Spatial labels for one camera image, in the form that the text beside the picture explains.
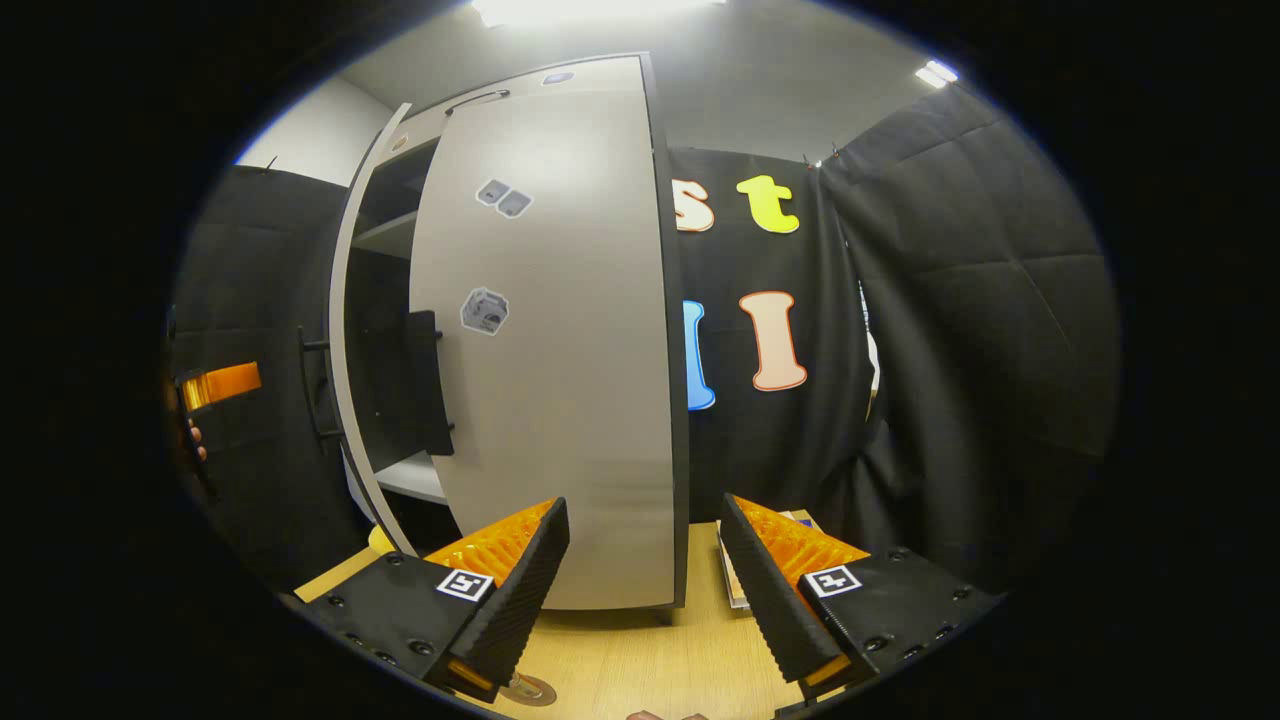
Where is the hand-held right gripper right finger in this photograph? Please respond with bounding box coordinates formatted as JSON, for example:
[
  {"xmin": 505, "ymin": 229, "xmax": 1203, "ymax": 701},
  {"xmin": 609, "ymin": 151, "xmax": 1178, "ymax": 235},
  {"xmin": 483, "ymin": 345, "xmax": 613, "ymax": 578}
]
[{"xmin": 720, "ymin": 493, "xmax": 1006, "ymax": 701}]

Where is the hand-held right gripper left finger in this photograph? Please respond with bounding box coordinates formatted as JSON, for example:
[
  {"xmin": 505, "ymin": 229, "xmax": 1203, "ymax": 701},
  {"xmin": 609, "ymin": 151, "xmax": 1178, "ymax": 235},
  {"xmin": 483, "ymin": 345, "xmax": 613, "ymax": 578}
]
[{"xmin": 300, "ymin": 497, "xmax": 571, "ymax": 704}]

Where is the round grey coaster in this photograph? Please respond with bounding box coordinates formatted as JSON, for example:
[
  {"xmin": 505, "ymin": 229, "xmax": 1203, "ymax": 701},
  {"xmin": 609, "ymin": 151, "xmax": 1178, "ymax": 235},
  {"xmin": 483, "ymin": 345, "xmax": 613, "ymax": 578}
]
[{"xmin": 500, "ymin": 675, "xmax": 558, "ymax": 708}]

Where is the grey cabinet door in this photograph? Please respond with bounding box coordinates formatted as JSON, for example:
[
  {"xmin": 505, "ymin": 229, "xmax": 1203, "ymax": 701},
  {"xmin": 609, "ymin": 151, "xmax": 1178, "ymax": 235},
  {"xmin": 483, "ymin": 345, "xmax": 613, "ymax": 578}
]
[
  {"xmin": 327, "ymin": 103, "xmax": 421, "ymax": 558},
  {"xmin": 408, "ymin": 85, "xmax": 691, "ymax": 611}
]

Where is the grey cabinet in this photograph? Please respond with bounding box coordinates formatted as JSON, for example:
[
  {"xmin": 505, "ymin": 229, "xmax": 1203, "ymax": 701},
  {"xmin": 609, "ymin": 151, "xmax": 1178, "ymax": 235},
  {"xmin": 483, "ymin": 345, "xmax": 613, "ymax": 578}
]
[{"xmin": 340, "ymin": 52, "xmax": 691, "ymax": 611}]

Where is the white cabinet shelf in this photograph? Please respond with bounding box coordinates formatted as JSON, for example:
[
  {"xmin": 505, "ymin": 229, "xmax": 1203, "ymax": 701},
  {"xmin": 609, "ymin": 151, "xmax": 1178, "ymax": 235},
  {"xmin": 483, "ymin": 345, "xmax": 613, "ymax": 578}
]
[
  {"xmin": 375, "ymin": 450, "xmax": 448, "ymax": 506},
  {"xmin": 350, "ymin": 210, "xmax": 421, "ymax": 259}
]

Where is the grey cabinet drawer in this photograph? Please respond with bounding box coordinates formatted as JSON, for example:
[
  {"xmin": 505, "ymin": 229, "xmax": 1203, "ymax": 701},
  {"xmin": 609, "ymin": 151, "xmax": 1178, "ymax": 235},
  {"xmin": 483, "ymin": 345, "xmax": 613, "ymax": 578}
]
[{"xmin": 385, "ymin": 55, "xmax": 646, "ymax": 151}]

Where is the paper booklet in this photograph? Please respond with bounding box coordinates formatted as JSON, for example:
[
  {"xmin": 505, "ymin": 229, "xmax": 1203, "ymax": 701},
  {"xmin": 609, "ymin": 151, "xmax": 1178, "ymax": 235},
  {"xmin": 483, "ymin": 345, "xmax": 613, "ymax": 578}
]
[{"xmin": 715, "ymin": 510, "xmax": 826, "ymax": 609}]

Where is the black backdrop cloth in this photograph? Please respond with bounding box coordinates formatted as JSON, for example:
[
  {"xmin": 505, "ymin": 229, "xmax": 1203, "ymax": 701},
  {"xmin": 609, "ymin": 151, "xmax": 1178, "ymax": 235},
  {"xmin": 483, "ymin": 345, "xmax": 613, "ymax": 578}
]
[
  {"xmin": 665, "ymin": 85, "xmax": 1121, "ymax": 601},
  {"xmin": 168, "ymin": 165, "xmax": 373, "ymax": 593}
]

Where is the black door handle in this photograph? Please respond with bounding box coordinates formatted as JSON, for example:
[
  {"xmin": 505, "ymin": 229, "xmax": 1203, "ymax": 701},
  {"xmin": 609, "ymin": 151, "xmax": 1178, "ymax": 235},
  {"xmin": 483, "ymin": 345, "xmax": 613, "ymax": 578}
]
[{"xmin": 298, "ymin": 325, "xmax": 346, "ymax": 441}]

